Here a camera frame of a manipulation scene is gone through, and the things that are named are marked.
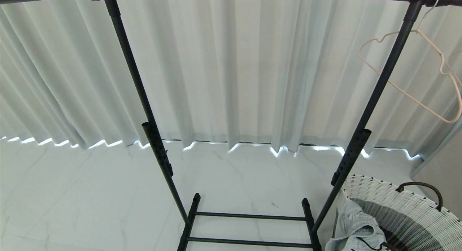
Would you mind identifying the black clothes rack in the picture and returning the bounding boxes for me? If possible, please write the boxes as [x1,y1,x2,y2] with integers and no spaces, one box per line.
[0,0,462,251]

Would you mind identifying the white laundry basket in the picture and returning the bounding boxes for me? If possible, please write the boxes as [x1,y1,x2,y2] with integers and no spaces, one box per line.
[341,174,462,251]

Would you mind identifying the pink clothes hanger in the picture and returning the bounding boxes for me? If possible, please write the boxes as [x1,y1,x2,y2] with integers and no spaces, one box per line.
[358,0,462,124]

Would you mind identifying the white curtain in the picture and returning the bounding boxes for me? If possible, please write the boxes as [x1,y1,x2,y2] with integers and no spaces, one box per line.
[0,0,462,161]

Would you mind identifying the pale grey shorts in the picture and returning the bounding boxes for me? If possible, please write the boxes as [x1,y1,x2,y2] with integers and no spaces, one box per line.
[325,199,388,251]

